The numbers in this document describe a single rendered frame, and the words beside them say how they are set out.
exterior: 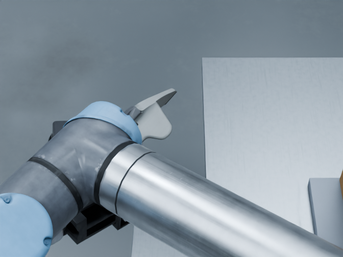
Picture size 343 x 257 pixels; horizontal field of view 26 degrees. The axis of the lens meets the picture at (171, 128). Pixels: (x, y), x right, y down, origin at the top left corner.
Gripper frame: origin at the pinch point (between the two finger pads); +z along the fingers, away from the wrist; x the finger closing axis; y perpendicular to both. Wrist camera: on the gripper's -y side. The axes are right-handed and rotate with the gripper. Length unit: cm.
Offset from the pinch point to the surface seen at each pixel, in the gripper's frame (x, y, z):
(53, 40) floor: -100, -145, 76
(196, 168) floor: -106, -65, 78
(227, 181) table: -34.1, -10.0, 26.4
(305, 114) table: -30, -11, 49
